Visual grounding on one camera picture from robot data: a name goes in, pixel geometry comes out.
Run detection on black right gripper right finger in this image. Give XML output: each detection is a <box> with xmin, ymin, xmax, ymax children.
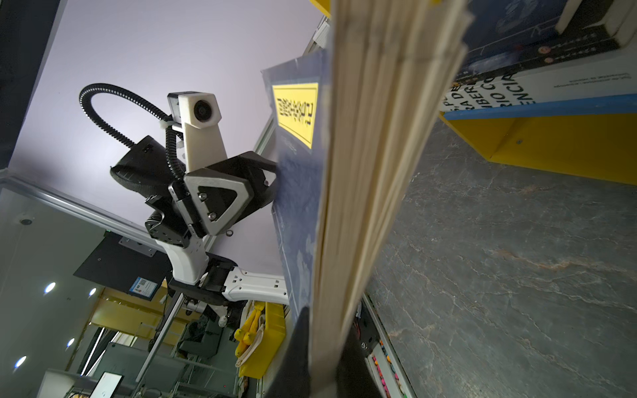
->
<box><xmin>338</xmin><ymin>329</ymin><xmax>382</xmax><ymax>398</ymax></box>

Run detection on dark blue book top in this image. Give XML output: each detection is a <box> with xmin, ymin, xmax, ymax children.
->
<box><xmin>260</xmin><ymin>0</ymin><xmax>474</xmax><ymax>398</ymax></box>

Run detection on blue book landscape cover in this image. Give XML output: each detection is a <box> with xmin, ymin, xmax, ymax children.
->
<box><xmin>464</xmin><ymin>0</ymin><xmax>582</xmax><ymax>56</ymax></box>

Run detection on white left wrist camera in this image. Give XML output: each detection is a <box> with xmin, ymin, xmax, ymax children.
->
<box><xmin>168</xmin><ymin>91</ymin><xmax>228</xmax><ymax>172</ymax></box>

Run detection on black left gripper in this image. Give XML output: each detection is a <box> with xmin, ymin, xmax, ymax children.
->
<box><xmin>109</xmin><ymin>135</ymin><xmax>278</xmax><ymax>246</ymax></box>

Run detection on white book black text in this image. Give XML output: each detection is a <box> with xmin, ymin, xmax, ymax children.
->
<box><xmin>439</xmin><ymin>44</ymin><xmax>636</xmax><ymax>113</ymax></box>

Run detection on dark book white characters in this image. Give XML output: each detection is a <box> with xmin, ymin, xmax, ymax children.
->
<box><xmin>455</xmin><ymin>27</ymin><xmax>625</xmax><ymax>85</ymax></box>

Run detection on black corrugated cable conduit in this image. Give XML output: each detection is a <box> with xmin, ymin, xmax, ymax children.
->
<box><xmin>78</xmin><ymin>83</ymin><xmax>187</xmax><ymax>180</ymax></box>

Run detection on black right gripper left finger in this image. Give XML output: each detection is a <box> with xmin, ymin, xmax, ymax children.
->
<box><xmin>265</xmin><ymin>307</ymin><xmax>310</xmax><ymax>398</ymax></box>

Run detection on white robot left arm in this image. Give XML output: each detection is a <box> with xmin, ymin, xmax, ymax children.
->
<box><xmin>110</xmin><ymin>136</ymin><xmax>290</xmax><ymax>306</ymax></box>

